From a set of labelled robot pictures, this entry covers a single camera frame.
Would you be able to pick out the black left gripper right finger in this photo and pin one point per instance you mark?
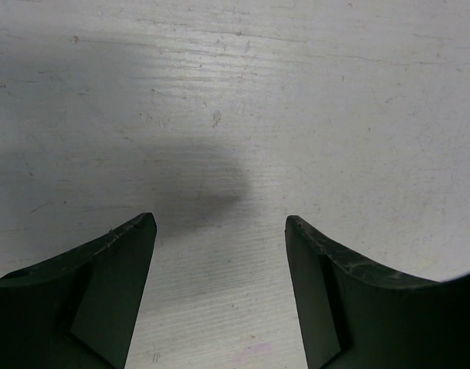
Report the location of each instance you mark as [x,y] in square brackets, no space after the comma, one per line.
[357,313]

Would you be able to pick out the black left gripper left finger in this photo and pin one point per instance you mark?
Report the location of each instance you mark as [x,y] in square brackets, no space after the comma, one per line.
[78,309]

